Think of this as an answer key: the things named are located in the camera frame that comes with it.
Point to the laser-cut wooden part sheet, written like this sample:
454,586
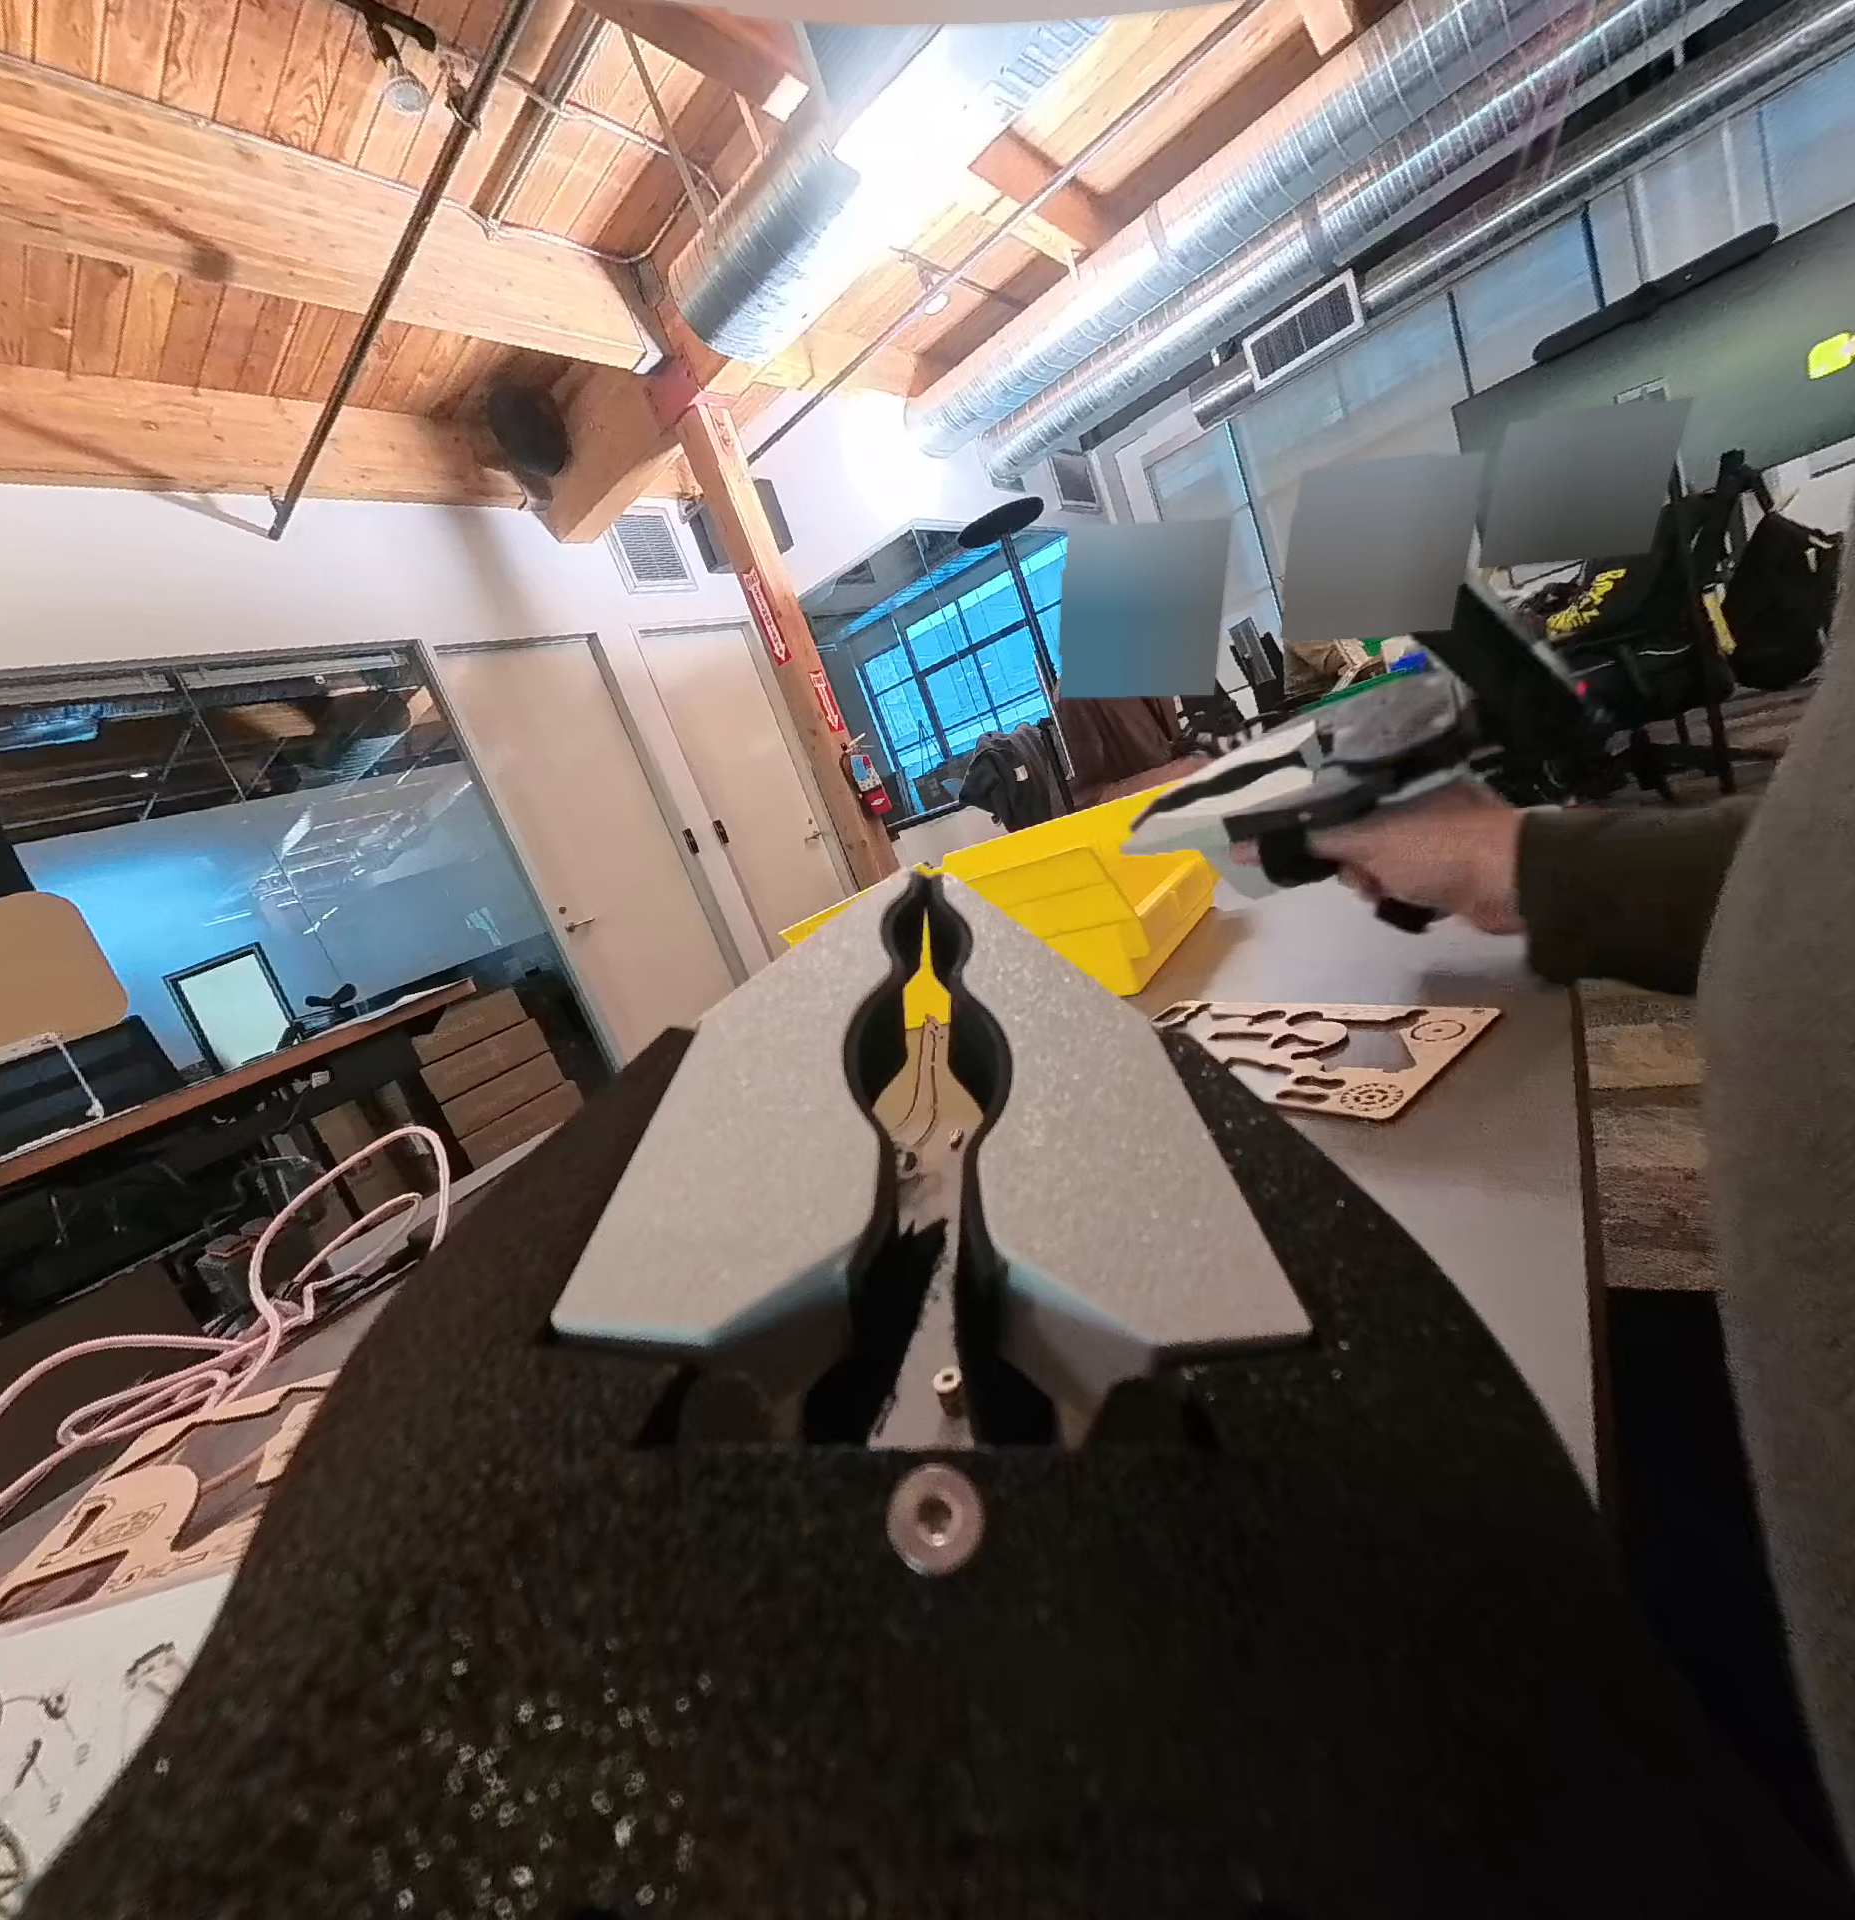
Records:
132,1501
1445,1035

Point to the person's right hand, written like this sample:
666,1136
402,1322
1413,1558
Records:
1445,863

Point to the black floor lamp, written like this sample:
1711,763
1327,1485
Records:
1006,521

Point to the chair with yellow-print jacket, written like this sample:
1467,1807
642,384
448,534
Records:
1631,630

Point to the black video bar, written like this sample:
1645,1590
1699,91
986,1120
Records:
1661,293

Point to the white lit monitor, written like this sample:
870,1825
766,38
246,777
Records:
224,1009

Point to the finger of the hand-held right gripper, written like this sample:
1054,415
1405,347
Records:
1227,789
1269,823

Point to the large dark wall screen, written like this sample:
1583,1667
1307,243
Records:
1767,405

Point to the printed instruction paper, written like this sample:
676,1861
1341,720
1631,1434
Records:
56,1724

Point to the white wall vent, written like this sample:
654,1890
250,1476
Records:
652,550

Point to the dark wooden desk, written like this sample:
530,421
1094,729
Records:
266,1072

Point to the black wall speaker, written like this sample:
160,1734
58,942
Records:
770,518

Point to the white duct vent grille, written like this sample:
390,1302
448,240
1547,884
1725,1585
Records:
1301,332

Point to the black backpack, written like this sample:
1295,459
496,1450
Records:
1781,601

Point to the person's right forearm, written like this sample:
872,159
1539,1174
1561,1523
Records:
1617,884

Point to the beige rounded panel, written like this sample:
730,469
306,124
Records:
34,975

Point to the black round ceiling speaker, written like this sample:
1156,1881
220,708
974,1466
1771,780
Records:
526,429

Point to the yellow plastic bin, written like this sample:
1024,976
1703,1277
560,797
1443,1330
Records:
1122,908

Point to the chair with dark jacket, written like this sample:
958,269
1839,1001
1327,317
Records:
1018,780

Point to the person's torso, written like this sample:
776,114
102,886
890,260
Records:
1811,1050

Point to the short silver spiral duct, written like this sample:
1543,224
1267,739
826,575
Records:
762,254

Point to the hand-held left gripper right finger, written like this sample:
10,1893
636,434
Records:
1122,1171

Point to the white door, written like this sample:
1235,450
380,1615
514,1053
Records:
568,811
732,765

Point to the wooden support post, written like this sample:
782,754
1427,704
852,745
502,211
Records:
762,630

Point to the curved wooden model part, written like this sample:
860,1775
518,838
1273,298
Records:
920,1103

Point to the red fire extinguisher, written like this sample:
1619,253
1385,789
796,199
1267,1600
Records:
868,789

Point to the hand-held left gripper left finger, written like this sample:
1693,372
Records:
748,1171

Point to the blue-lit grid window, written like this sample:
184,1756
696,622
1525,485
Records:
958,660

